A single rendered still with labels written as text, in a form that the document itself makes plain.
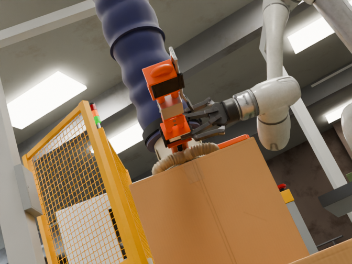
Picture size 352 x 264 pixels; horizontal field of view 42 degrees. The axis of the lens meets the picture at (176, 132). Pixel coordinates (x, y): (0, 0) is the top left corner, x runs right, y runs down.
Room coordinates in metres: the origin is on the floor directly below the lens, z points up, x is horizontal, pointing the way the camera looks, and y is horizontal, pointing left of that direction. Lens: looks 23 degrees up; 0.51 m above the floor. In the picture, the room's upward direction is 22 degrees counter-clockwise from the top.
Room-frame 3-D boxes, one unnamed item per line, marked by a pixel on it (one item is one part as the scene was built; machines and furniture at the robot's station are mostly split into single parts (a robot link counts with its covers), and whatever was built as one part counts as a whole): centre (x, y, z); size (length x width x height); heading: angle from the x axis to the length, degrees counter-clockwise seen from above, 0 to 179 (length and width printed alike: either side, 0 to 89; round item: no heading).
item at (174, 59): (1.05, -0.07, 1.07); 0.31 x 0.03 x 0.05; 3
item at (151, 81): (0.99, -0.01, 1.07); 0.08 x 0.07 x 0.05; 3
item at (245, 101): (1.35, -0.23, 1.07); 0.09 x 0.06 x 0.09; 4
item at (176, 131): (1.34, 0.00, 1.07); 0.10 x 0.08 x 0.06; 93
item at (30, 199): (2.63, 1.00, 1.62); 0.20 x 0.05 x 0.30; 4
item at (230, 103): (1.34, -0.16, 1.07); 0.09 x 0.07 x 0.08; 94
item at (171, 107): (1.13, -0.01, 1.06); 0.07 x 0.07 x 0.04; 3
